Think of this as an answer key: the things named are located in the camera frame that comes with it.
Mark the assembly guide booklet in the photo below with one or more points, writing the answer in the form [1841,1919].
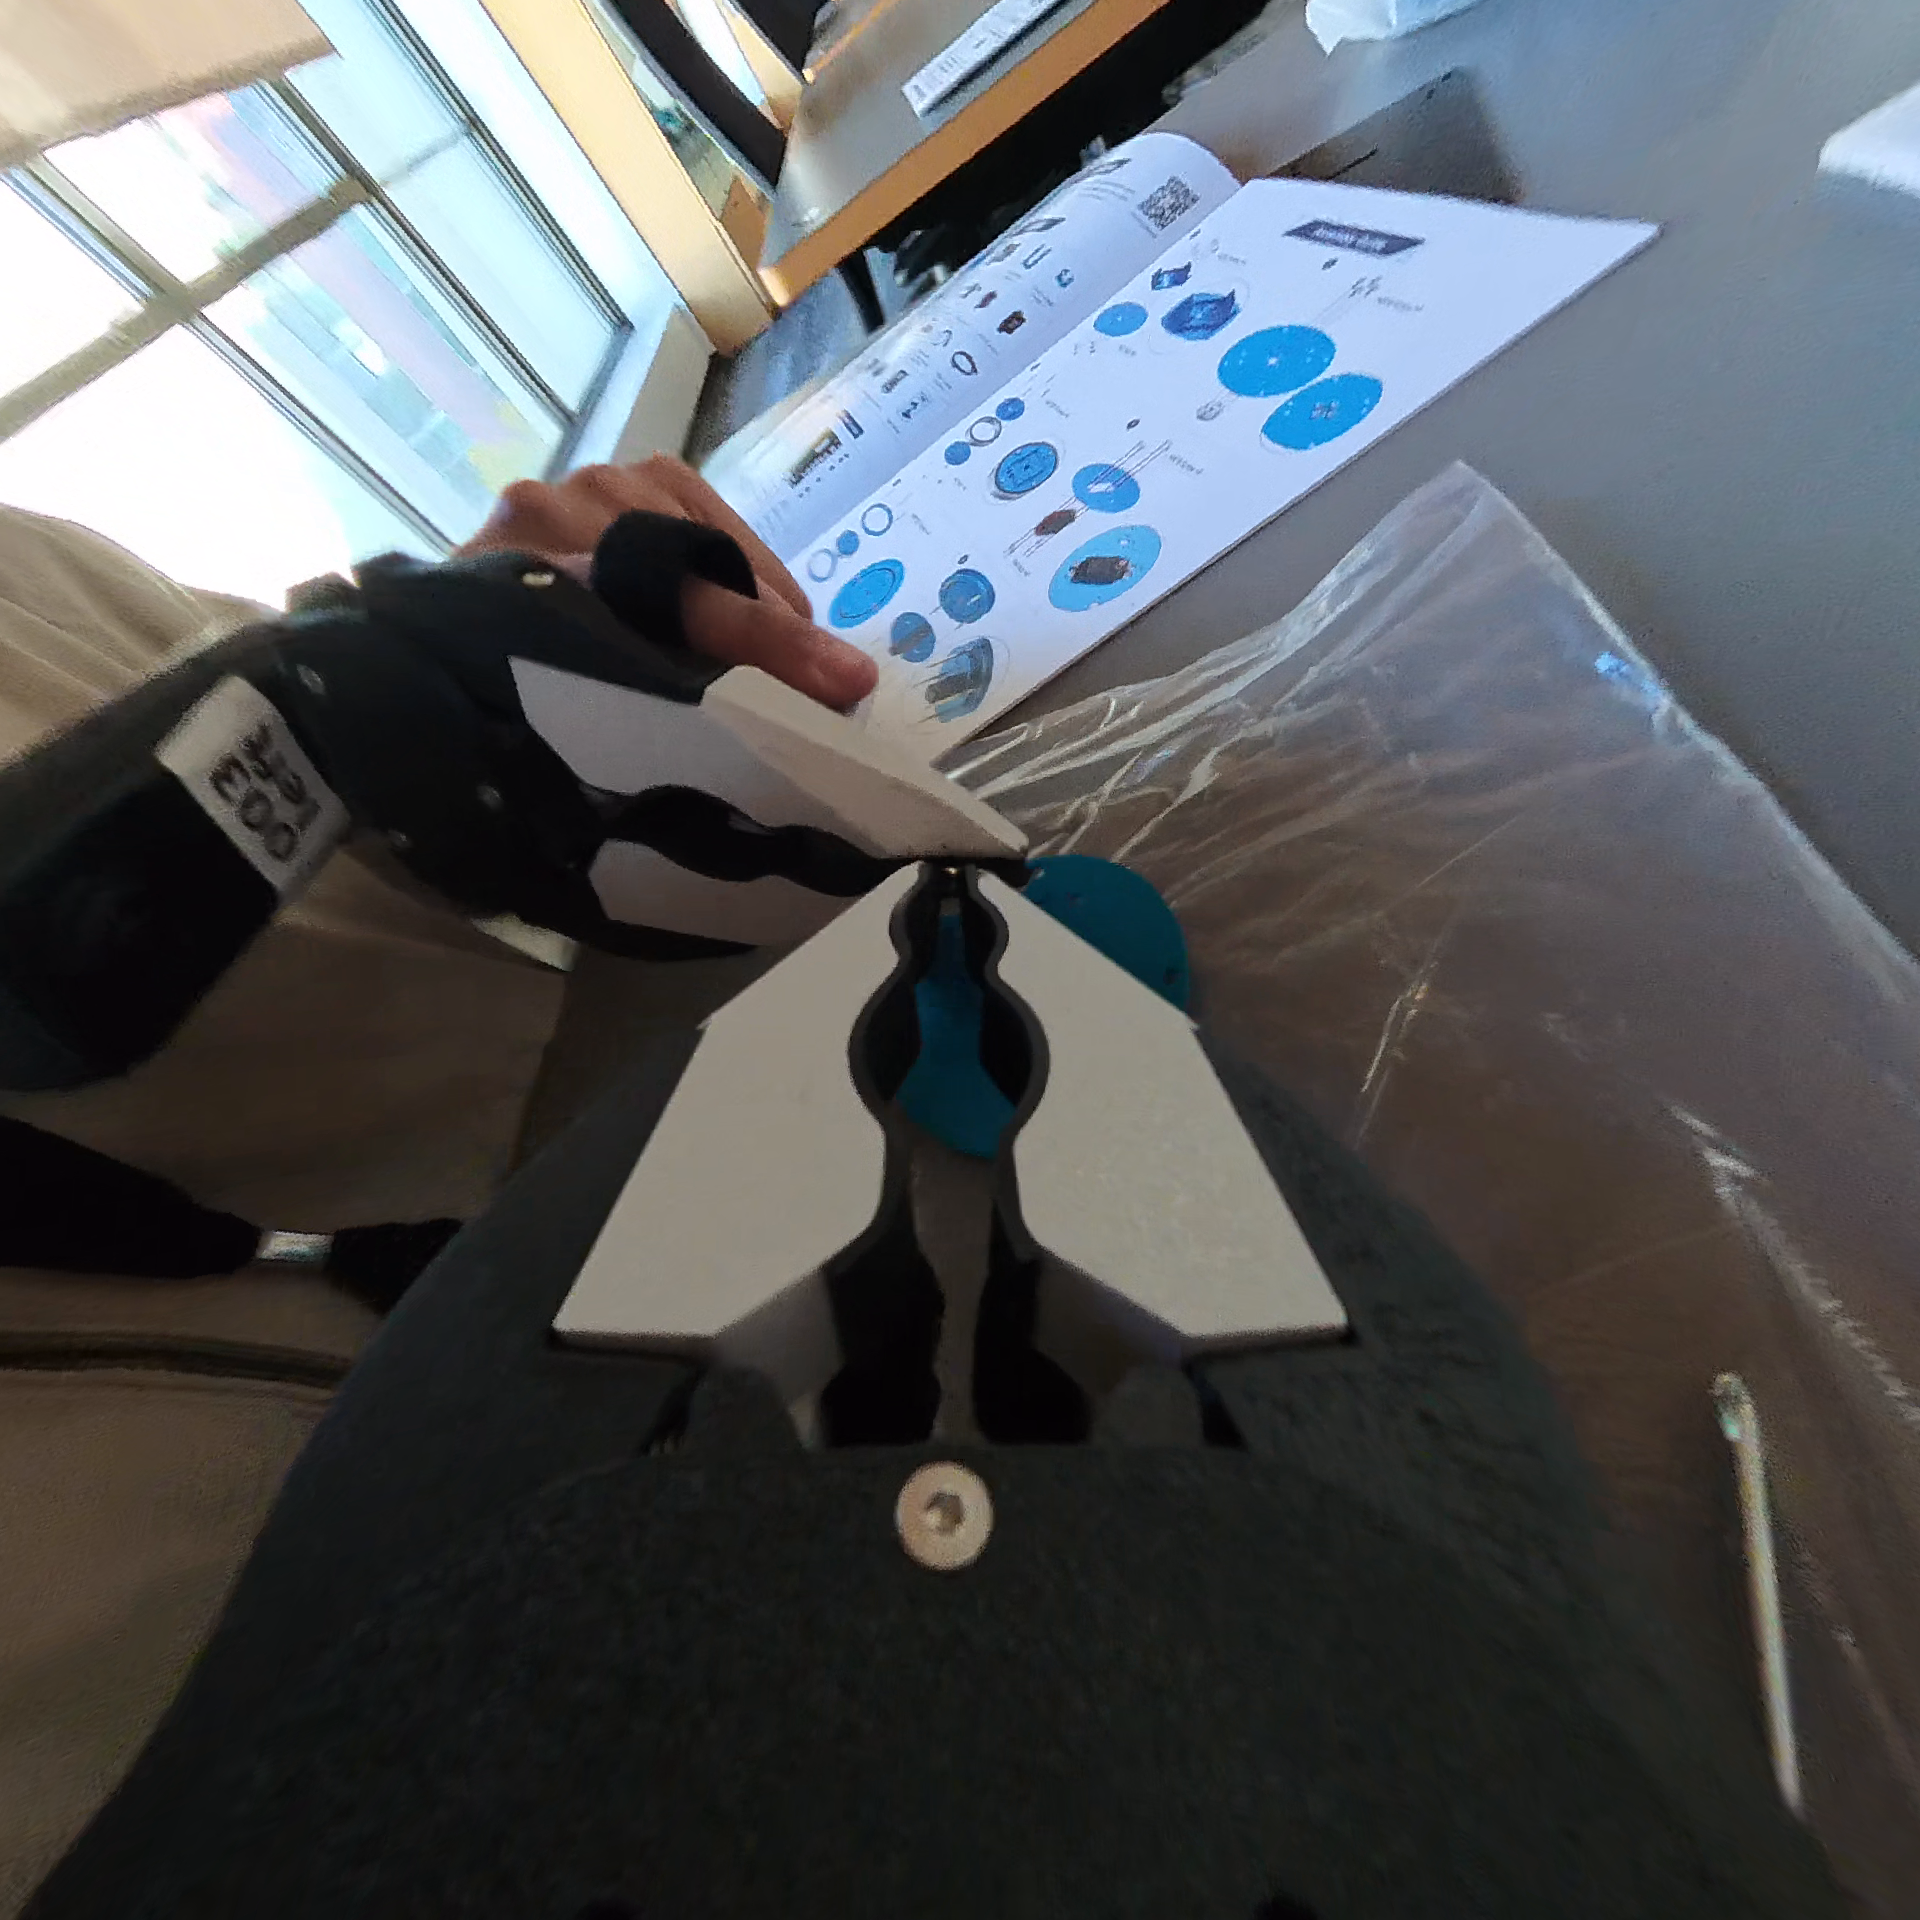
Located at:
[1500,270]

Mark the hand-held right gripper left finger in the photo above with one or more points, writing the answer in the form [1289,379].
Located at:
[751,1170]

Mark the small silver metal pin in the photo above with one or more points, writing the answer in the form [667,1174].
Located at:
[1758,1590]

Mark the person's left hand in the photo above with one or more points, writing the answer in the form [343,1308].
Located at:
[601,489]

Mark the wooden edged desk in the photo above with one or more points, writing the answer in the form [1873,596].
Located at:
[901,151]

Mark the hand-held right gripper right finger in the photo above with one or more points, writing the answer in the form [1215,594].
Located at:
[1155,1170]

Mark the large window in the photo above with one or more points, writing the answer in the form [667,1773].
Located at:
[301,301]

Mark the clear plastic bag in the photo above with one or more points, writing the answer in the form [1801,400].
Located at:
[1500,825]

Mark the blue round metal plate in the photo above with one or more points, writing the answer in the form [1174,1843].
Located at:
[1110,931]

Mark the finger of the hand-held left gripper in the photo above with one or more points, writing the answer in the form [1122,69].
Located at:
[811,765]
[645,884]

